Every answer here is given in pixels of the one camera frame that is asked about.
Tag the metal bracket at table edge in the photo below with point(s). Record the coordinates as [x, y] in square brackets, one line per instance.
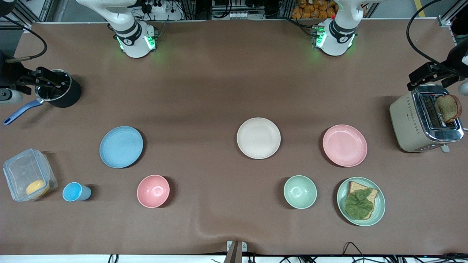
[236, 252]

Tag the blue cup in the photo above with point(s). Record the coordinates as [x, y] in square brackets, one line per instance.
[73, 192]

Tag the blue plate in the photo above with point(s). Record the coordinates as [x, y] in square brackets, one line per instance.
[120, 147]

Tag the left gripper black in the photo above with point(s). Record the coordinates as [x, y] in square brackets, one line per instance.
[454, 60]

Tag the yellow round food piece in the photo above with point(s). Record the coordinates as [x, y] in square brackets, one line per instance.
[36, 187]

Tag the pink plate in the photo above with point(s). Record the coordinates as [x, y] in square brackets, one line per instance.
[344, 145]

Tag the pink bowl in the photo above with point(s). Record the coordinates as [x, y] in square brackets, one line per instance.
[153, 191]

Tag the aluminium frame rail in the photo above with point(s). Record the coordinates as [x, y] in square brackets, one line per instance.
[449, 18]
[25, 14]

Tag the green bowl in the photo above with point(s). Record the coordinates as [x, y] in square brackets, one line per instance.
[300, 192]

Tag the toast slice with lettuce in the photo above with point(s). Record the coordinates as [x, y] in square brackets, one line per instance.
[354, 187]

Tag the brown bread slice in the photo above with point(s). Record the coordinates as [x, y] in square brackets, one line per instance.
[449, 109]

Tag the pile of orange buns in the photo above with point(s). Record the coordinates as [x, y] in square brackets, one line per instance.
[314, 9]

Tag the clear plastic lidded container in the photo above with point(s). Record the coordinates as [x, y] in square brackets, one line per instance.
[22, 168]

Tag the beige plate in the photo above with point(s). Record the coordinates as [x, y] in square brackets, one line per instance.
[258, 138]

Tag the beige chrome toaster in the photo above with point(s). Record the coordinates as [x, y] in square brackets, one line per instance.
[406, 124]

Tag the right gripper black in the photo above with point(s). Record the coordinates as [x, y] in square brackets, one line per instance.
[11, 74]

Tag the white power strip with plugs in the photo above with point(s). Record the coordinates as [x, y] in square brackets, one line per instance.
[161, 9]

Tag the green plate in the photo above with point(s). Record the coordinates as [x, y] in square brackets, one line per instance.
[379, 209]

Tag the brown table mat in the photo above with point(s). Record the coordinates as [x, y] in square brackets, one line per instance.
[219, 91]

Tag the green lettuce leaf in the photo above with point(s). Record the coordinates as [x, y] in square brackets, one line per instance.
[358, 205]

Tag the small white socket block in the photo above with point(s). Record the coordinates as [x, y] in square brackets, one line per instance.
[238, 15]

